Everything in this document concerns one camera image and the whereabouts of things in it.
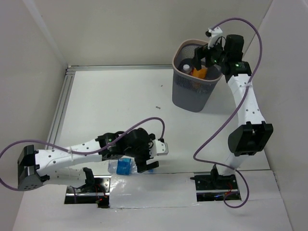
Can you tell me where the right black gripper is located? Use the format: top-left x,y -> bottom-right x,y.
190,37 -> 228,71

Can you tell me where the small orange juice bottle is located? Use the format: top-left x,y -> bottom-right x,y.
191,67 -> 207,79

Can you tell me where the blue label water bottle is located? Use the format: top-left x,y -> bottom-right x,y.
182,64 -> 192,75

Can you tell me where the crushed bottle blue label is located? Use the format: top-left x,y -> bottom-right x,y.
108,158 -> 137,175

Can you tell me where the clear bottle green label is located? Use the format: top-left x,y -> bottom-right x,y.
192,82 -> 211,94

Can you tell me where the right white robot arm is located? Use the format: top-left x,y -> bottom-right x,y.
194,35 -> 273,189

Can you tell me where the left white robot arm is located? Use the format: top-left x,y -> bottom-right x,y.
17,128 -> 168,192

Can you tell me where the grey mesh waste bin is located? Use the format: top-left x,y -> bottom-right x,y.
172,39 -> 222,112

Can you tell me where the silver tape sheet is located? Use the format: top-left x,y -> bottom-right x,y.
109,173 -> 197,208

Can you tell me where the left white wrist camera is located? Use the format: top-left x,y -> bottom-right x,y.
149,140 -> 168,158

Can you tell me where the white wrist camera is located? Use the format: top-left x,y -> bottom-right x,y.
205,26 -> 223,49
149,140 -> 168,158

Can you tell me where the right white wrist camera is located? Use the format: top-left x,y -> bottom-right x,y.
205,26 -> 223,49

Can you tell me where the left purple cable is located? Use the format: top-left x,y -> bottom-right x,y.
0,117 -> 166,205

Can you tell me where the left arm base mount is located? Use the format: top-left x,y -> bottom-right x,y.
64,175 -> 111,208

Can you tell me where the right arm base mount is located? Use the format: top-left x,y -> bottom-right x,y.
190,170 -> 241,202

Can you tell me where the aluminium frame rail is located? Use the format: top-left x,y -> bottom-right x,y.
49,65 -> 235,165

